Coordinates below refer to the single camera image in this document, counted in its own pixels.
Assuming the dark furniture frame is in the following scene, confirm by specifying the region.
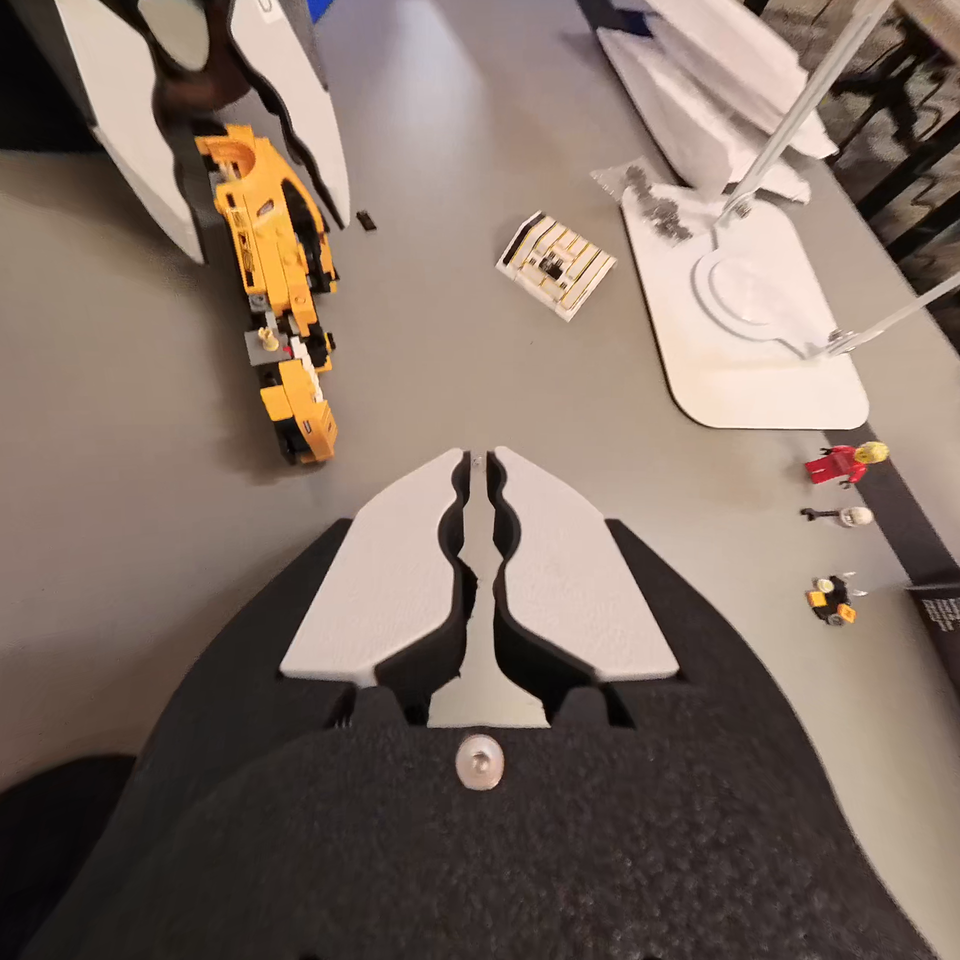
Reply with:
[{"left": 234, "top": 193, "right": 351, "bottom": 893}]
[{"left": 825, "top": 0, "right": 960, "bottom": 290}]

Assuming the black booklet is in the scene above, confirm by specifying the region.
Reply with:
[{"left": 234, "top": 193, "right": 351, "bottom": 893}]
[{"left": 825, "top": 427, "right": 960, "bottom": 680}]

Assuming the clear bag of screws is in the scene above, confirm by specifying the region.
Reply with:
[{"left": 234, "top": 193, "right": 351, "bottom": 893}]
[{"left": 591, "top": 157, "right": 693, "bottom": 243}]

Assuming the pile of small lego pieces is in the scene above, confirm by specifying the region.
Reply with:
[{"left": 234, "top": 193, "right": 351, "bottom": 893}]
[{"left": 806, "top": 571, "right": 870, "bottom": 626}]

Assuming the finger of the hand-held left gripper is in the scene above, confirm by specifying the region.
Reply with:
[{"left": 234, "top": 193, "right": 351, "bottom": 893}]
[
  {"left": 223, "top": 0, "right": 352, "bottom": 231},
  {"left": 56, "top": 0, "right": 207, "bottom": 265}
]

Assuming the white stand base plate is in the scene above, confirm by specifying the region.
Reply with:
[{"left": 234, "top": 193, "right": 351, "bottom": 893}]
[{"left": 621, "top": 183, "right": 871, "bottom": 431}]

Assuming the red lego minifigure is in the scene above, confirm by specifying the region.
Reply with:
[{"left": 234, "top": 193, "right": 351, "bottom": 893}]
[{"left": 804, "top": 441, "right": 891, "bottom": 490}]

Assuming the metal stand rod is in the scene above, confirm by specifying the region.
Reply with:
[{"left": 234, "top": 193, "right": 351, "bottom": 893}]
[
  {"left": 716, "top": 0, "right": 897, "bottom": 220},
  {"left": 806, "top": 273, "right": 960, "bottom": 360}
]

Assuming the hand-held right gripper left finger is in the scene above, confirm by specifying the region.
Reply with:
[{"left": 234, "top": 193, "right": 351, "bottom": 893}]
[{"left": 279, "top": 447, "right": 483, "bottom": 727}]

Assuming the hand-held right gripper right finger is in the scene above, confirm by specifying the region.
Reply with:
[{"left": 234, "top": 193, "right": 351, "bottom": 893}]
[{"left": 486, "top": 446, "right": 681, "bottom": 727}]

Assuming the yellow lego car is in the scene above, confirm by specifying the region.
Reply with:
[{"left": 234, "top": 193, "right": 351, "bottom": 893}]
[{"left": 193, "top": 123, "right": 340, "bottom": 468}]

